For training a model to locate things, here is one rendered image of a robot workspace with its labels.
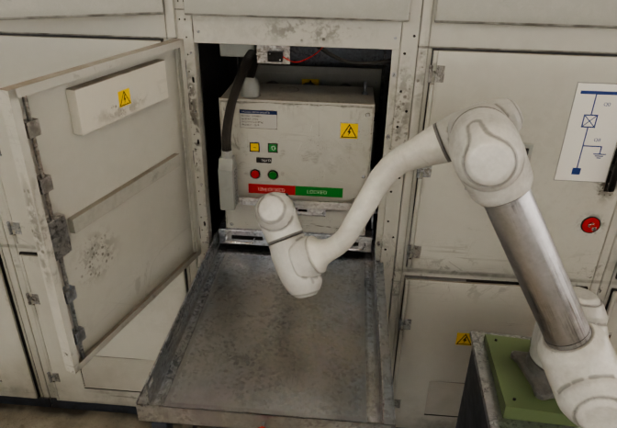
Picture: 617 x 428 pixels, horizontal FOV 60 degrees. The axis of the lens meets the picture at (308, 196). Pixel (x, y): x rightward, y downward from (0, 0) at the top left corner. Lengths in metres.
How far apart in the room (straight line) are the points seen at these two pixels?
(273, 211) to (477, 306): 0.93
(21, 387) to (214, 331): 1.26
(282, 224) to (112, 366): 1.24
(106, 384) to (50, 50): 1.36
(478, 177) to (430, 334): 1.09
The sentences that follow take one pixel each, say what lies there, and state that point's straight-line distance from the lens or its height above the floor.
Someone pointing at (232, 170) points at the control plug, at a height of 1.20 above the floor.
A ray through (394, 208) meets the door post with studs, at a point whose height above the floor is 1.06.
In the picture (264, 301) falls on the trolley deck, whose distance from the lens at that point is 1.67.
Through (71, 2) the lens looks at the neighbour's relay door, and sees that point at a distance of 1.62.
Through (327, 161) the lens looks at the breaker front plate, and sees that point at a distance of 1.74.
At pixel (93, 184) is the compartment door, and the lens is 1.45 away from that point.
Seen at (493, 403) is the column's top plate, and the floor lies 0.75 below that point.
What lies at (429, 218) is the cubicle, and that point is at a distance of 1.77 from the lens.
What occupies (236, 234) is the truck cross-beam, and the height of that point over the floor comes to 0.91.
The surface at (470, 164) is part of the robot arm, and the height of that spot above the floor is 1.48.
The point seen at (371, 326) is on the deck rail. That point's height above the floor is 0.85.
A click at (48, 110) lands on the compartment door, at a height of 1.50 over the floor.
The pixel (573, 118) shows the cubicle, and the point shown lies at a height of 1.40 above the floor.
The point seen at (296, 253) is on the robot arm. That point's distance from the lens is 1.37.
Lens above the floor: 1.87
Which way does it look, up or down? 27 degrees down
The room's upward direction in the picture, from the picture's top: 1 degrees clockwise
